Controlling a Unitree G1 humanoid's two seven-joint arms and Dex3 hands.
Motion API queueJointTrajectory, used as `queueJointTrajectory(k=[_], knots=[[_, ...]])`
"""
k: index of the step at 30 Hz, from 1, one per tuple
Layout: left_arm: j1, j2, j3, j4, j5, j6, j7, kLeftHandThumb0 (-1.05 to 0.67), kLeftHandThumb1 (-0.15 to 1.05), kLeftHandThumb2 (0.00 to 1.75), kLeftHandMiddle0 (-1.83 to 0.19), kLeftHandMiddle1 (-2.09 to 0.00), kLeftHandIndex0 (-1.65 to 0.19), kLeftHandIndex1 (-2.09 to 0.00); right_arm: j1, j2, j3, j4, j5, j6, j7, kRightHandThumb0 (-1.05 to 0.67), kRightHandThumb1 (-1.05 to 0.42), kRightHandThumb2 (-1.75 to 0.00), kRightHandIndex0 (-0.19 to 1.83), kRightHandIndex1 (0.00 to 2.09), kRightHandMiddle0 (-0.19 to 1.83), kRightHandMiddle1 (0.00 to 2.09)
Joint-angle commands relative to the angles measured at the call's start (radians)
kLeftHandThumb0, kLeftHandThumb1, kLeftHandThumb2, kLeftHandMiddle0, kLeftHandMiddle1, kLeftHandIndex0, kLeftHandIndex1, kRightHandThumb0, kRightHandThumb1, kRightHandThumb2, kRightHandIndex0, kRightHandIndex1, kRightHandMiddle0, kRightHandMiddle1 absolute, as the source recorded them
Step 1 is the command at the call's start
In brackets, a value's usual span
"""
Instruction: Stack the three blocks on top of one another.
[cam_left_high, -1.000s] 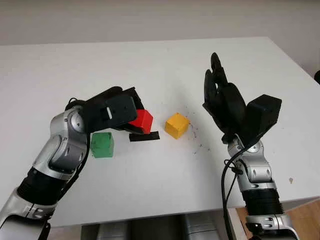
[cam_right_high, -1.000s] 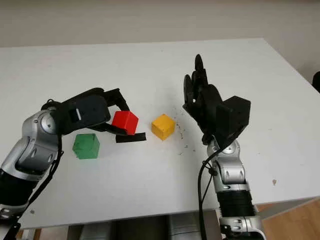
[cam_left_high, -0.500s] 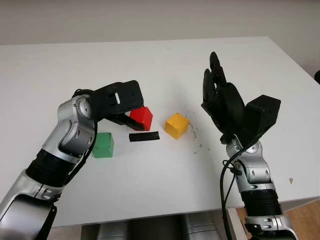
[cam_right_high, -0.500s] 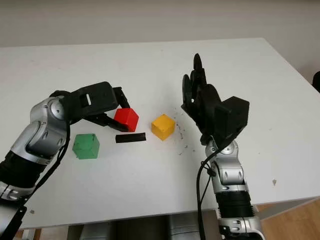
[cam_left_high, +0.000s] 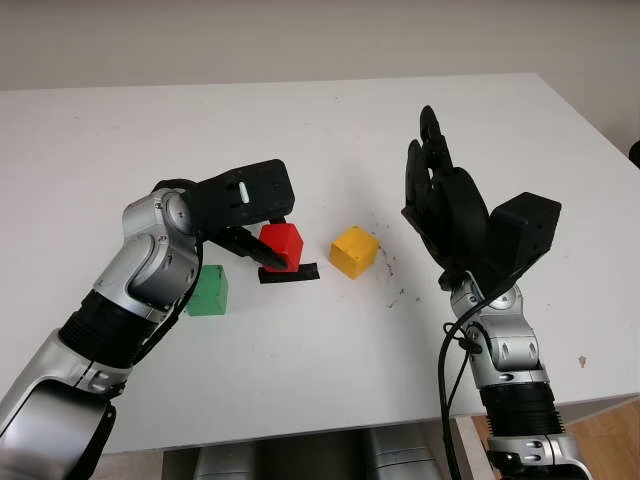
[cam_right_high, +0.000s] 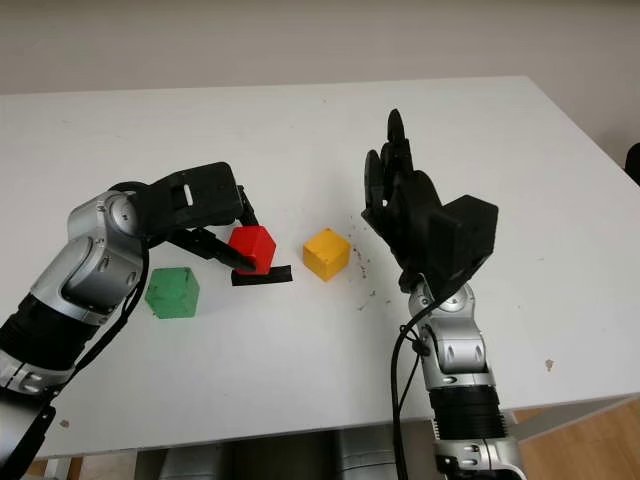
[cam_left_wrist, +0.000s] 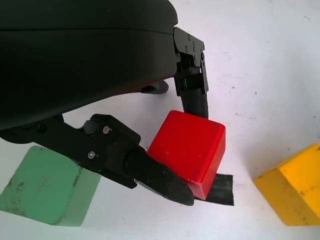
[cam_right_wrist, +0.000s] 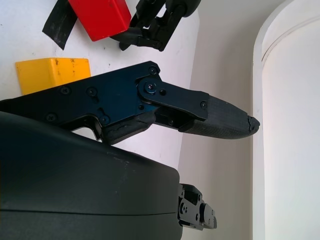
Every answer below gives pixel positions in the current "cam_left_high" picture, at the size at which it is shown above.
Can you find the red wooden block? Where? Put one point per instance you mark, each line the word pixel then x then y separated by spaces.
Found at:
pixel 280 245

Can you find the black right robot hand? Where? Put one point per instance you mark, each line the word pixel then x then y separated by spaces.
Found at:
pixel 450 210

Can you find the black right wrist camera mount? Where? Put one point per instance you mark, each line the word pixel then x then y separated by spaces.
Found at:
pixel 525 235

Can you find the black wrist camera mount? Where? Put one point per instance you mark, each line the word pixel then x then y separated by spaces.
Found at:
pixel 245 195
pixel 525 235

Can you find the grey robot thigh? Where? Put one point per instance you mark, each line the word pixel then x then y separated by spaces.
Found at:
pixel 225 462
pixel 405 455

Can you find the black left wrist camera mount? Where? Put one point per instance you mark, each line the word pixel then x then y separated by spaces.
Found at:
pixel 245 195

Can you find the black tape strip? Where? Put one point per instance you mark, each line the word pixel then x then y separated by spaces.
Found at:
pixel 305 274

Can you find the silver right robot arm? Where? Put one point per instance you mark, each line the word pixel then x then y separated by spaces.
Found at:
pixel 510 360

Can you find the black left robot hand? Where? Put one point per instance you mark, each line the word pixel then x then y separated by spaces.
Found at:
pixel 255 247

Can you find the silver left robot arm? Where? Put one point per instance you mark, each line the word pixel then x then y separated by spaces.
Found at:
pixel 125 290

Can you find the yellow wooden block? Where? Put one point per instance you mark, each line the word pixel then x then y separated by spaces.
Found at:
pixel 352 252

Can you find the dark object beside table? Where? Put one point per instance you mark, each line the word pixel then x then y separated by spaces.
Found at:
pixel 635 155

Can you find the green wooden block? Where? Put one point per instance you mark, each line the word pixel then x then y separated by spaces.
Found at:
pixel 212 295

